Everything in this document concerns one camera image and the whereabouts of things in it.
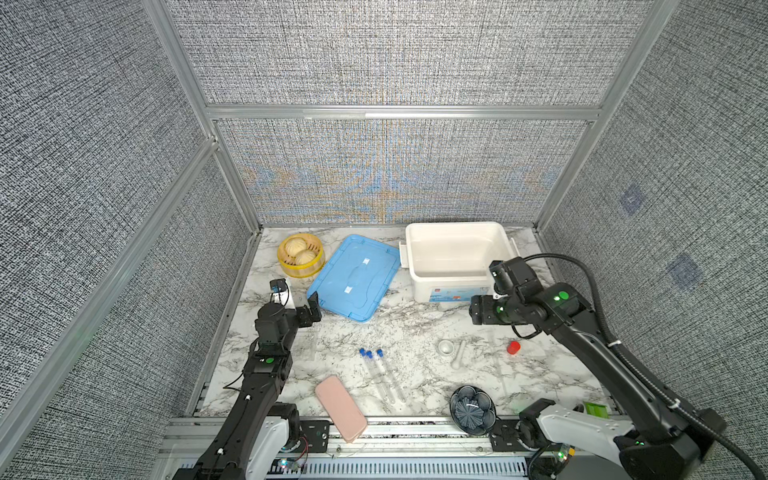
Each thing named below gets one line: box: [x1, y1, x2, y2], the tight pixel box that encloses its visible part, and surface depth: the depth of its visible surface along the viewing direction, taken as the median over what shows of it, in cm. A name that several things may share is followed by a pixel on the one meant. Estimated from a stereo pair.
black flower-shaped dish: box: [449, 385, 497, 436], surface depth 77 cm
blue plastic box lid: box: [306, 235, 401, 322], surface depth 106 cm
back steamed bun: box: [285, 238, 307, 258], surface depth 108 cm
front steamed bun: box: [295, 250, 317, 265], surface depth 105 cm
